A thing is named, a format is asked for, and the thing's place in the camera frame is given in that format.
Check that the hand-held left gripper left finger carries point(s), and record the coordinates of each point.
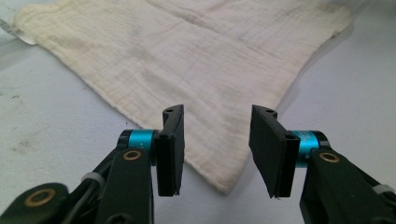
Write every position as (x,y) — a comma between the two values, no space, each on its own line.
(169,149)

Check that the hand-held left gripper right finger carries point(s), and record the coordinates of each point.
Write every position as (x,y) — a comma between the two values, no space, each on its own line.
(271,152)

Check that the white foam board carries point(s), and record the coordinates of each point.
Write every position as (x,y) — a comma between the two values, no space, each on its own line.
(46,130)

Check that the cream muslin cloth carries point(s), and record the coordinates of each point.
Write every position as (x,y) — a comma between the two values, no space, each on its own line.
(193,77)

